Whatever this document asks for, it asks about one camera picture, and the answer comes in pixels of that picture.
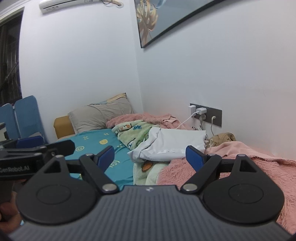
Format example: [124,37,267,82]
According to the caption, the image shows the pink fluffy blanket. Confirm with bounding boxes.
[105,112,296,235]

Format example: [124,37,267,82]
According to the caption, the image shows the green cartoon fleece blanket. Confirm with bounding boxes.
[112,120,168,185]

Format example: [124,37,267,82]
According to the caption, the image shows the white charger plug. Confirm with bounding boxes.
[196,107,207,115]

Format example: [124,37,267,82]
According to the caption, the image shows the yellow pillow behind grey pillow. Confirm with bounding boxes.
[106,93,127,103]

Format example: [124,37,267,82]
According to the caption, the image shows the person's left hand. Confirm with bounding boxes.
[1,191,22,233]

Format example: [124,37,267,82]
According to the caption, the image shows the white polo shirt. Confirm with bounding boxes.
[128,127,206,163]

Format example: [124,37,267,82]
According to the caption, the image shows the tan stuffed toy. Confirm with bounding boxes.
[206,133,236,148]

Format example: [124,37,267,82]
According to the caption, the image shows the blue covered chair right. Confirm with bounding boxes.
[14,95,48,144]

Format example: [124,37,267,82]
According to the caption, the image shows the leaf painting in black frame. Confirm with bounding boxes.
[134,0,221,48]

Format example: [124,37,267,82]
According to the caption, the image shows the white wall air conditioner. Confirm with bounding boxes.
[39,0,99,14]

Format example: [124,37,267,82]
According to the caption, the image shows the teal smiley bed sheet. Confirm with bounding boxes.
[55,128,135,186]

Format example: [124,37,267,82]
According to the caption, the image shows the white charging cable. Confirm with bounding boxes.
[174,111,200,130]

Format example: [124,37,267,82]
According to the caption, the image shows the dark wall outlet panel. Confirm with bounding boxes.
[189,103,222,127]

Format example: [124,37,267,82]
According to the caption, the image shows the mustard yellow headboard cushion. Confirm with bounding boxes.
[53,115,75,139]

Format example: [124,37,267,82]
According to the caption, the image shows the dark window with bars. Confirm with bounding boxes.
[1,11,23,105]

